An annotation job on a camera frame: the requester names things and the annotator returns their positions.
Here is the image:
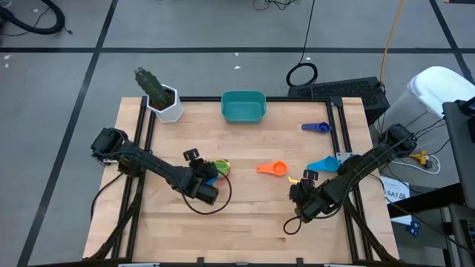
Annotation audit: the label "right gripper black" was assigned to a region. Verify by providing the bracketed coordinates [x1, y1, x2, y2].
[289, 169, 327, 224]

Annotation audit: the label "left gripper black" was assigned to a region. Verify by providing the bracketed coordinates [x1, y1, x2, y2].
[183, 148, 220, 205]

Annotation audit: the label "green measuring cup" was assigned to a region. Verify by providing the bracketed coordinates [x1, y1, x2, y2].
[211, 159, 231, 179]

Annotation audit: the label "light blue measuring cup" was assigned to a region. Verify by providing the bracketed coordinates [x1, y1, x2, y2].
[307, 155, 341, 174]

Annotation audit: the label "orange measuring cup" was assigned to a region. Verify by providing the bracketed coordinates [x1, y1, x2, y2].
[255, 159, 290, 177]

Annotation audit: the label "small dark blue measuring cup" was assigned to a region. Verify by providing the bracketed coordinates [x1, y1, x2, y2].
[301, 122, 333, 135]

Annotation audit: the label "teal plastic basket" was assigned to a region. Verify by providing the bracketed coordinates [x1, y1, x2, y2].
[220, 90, 267, 125]

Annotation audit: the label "white plant pot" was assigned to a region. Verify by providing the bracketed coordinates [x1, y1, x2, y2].
[146, 84, 185, 124]

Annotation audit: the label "white paper sheet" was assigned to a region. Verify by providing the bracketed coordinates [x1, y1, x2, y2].
[380, 175, 413, 226]

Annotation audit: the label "green cactus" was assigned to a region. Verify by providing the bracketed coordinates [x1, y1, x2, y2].
[134, 66, 168, 108]

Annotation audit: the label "small blue tag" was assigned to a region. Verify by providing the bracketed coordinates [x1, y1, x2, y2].
[406, 221, 423, 237]

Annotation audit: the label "yellow power plug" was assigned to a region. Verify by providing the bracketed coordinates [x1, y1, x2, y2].
[409, 149, 430, 167]

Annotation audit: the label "black crossbar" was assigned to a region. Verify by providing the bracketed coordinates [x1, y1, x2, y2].
[387, 182, 467, 220]

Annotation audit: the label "grey equipment rack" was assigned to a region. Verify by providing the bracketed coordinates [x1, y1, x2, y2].
[441, 203, 475, 267]

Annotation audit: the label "dark grey desk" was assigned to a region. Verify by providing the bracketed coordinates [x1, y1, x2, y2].
[442, 96, 475, 211]

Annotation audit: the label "white lidded plastic bin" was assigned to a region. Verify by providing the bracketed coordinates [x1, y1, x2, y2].
[374, 65, 475, 139]

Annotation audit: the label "left wrist camera black cable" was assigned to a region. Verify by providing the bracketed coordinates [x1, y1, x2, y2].
[183, 168, 233, 216]

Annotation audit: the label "wrist camera black cable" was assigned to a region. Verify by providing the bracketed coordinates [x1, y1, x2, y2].
[183, 168, 233, 216]
[283, 216, 304, 236]

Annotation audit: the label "right wrist camera black cable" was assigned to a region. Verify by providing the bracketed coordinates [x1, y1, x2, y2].
[283, 216, 304, 236]

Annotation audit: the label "black aluminium table frame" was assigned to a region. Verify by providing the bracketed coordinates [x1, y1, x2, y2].
[83, 95, 401, 267]

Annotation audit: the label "left arm base black cable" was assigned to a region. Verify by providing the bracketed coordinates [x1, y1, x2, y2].
[90, 172, 125, 222]

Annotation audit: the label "black hanging cable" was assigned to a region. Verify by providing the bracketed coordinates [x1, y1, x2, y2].
[285, 0, 319, 88]

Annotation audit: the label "yellow hanging cable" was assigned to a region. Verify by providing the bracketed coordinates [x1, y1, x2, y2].
[379, 0, 406, 88]

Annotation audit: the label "tangled black cables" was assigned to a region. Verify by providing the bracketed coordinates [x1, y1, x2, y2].
[252, 0, 298, 11]

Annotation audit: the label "thick black hose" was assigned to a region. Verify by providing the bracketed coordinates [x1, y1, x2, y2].
[0, 0, 66, 36]

